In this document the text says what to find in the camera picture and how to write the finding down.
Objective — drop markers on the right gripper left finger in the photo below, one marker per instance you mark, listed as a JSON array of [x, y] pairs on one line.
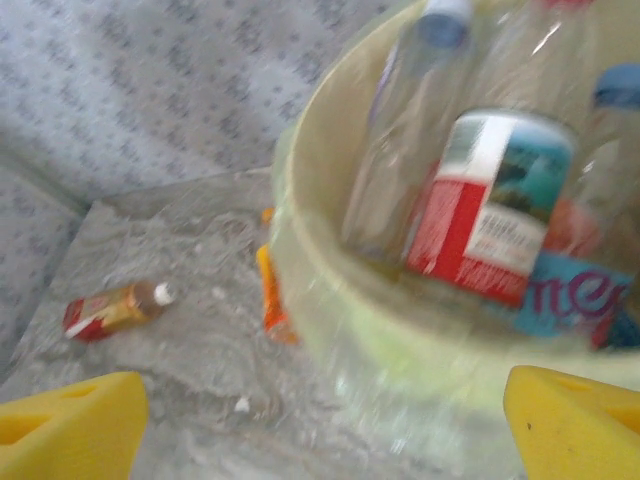
[[65, 435]]

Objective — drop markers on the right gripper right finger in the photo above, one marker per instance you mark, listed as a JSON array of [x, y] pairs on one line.
[[575, 430]]

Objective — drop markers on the blue cap bottle blue label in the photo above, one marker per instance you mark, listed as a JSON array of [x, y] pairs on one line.
[[565, 305]]

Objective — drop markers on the small orange bottle orange cap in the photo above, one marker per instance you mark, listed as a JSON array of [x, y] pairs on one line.
[[570, 230]]

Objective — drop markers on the clear bottle red label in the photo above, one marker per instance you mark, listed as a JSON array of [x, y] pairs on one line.
[[475, 225]]

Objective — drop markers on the clear bottle purple blue label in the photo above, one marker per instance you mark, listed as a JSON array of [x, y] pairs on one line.
[[400, 150]]

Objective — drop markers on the white plastic bin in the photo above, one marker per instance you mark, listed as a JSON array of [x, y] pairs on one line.
[[400, 440]]

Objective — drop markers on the yellow-green bin liner bag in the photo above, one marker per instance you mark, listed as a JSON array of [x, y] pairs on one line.
[[320, 175]]

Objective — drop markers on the red gold label tea bottle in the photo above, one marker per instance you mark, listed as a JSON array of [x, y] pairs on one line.
[[115, 310]]

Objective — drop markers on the small white plastic scrap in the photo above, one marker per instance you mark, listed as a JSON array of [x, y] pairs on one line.
[[242, 404]]

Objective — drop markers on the orange juice bottle orange cap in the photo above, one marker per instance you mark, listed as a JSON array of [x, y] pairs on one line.
[[274, 300]]

